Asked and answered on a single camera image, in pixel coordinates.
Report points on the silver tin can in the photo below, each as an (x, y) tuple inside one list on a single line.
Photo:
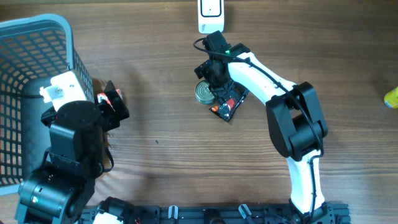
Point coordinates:
[(203, 93)]

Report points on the white barcode scanner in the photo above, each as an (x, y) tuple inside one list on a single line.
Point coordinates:
[(210, 16)]

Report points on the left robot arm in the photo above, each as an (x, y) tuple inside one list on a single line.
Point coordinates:
[(59, 189)]

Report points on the yellow capped bottle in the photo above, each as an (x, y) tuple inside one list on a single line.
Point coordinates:
[(391, 98)]

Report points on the small red carton box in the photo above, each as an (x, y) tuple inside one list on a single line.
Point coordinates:
[(102, 97)]

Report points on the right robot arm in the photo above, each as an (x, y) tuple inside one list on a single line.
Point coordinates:
[(294, 116)]

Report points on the grey plastic mesh basket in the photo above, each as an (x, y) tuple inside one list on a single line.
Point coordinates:
[(33, 50)]

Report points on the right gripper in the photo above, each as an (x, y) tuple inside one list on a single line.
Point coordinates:
[(206, 68)]

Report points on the black red snack packet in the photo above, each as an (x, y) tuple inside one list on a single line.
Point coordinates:
[(229, 103)]

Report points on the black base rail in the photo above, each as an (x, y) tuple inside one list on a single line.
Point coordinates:
[(266, 214)]

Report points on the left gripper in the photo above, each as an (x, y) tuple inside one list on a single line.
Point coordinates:
[(120, 111)]

